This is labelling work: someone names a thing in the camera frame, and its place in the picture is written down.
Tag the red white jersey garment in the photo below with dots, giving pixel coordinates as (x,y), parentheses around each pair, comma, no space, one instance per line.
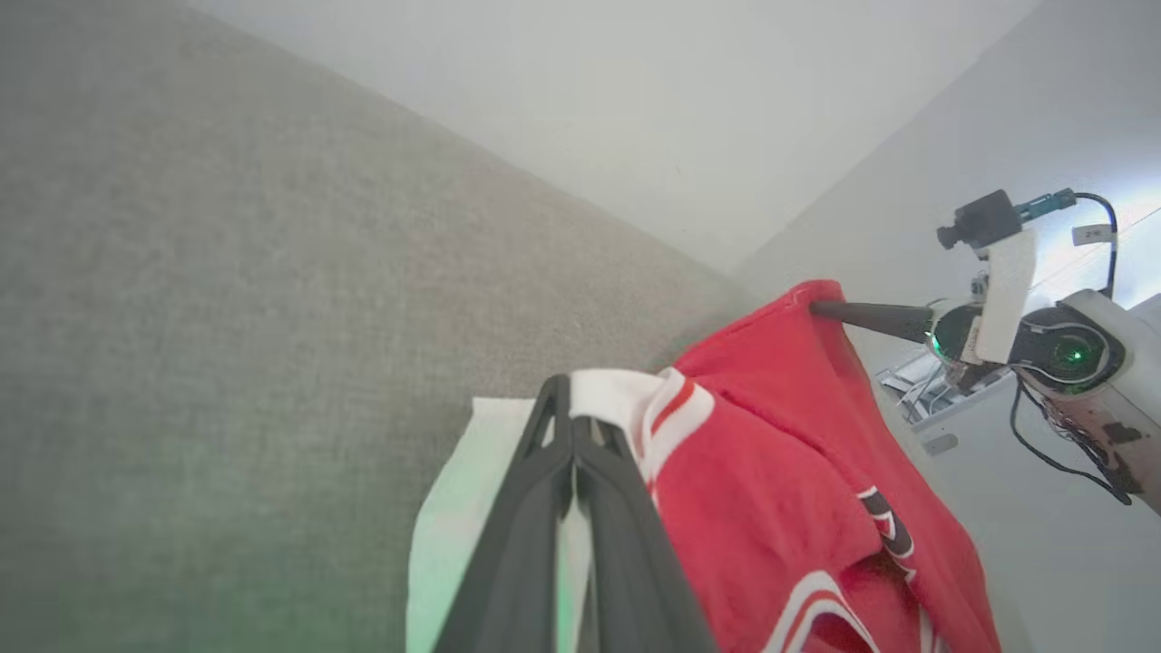
(771,453)

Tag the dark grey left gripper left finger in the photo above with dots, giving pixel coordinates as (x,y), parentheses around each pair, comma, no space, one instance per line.
(512,544)

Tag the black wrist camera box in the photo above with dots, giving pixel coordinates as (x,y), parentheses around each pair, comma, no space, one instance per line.
(984,219)

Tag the grey fabric sofa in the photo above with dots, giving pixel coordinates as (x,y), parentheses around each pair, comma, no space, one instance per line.
(227,317)

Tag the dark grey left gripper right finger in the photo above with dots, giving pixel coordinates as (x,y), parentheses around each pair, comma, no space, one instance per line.
(630,562)

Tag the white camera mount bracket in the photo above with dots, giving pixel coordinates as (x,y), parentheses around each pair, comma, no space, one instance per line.
(1005,290)

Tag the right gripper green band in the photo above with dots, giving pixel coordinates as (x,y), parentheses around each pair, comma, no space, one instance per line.
(954,334)

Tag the small grey floor plate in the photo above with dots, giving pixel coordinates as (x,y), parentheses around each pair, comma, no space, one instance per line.
(941,444)

